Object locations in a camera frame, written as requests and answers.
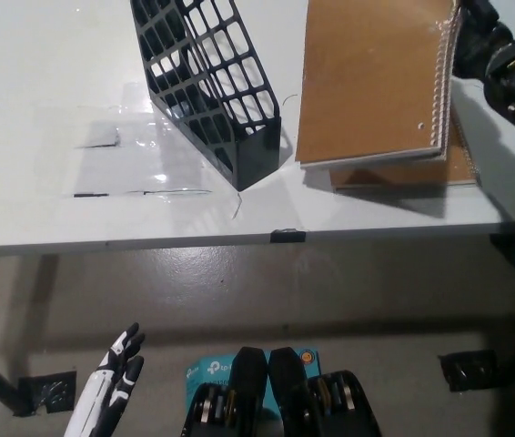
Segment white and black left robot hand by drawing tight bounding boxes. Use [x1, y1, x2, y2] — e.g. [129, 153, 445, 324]
[64, 321, 146, 437]

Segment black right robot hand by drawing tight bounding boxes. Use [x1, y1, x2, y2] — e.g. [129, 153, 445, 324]
[449, 0, 515, 83]

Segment brown spiral notebook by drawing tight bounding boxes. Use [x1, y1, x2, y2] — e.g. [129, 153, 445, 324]
[294, 0, 463, 172]
[328, 113, 481, 190]

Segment black lattice book holder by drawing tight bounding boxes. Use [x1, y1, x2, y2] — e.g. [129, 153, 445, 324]
[128, 0, 282, 192]

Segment teal tp-link box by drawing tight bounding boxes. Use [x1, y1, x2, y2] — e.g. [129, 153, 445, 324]
[185, 348, 320, 411]

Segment clear plastic sheet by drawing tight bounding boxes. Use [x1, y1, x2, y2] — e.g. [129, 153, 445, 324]
[64, 84, 240, 199]

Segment grey paper patch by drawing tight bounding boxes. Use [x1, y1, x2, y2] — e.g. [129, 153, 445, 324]
[77, 125, 122, 149]

